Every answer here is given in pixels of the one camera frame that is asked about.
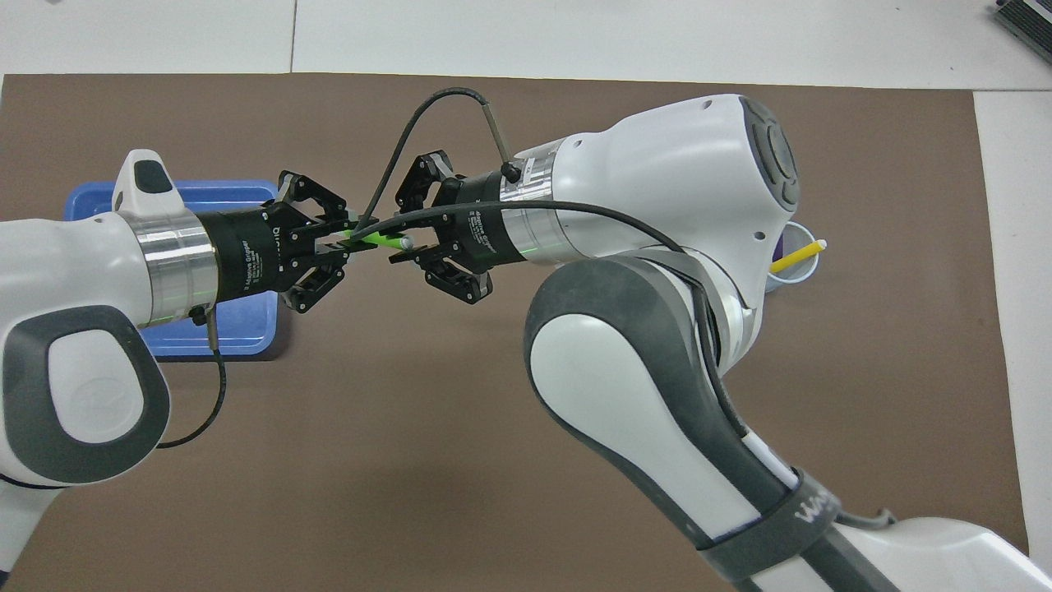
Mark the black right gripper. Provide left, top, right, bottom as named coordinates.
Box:
left=388, top=150, right=528, bottom=306

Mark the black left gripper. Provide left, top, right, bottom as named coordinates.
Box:
left=196, top=169, right=358, bottom=316

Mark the green pen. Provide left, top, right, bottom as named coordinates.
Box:
left=344, top=229, right=415, bottom=252

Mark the yellow pen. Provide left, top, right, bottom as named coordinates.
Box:
left=770, top=239, right=828, bottom=275

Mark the blue plastic tray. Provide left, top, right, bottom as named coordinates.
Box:
left=64, top=179, right=284, bottom=361

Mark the brown table mat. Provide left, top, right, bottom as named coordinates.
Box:
left=0, top=72, right=1032, bottom=592

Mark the clear plastic cup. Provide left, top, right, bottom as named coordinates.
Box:
left=764, top=220, right=824, bottom=294

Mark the grey ribbed device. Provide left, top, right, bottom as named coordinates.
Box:
left=990, top=0, right=1052, bottom=63

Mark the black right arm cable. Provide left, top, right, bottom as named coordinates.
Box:
left=349, top=89, right=741, bottom=428

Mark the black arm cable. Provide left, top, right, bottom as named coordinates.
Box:
left=155, top=306, right=228, bottom=450
left=349, top=89, right=741, bottom=428

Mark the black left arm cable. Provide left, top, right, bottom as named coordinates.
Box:
left=155, top=306, right=228, bottom=450

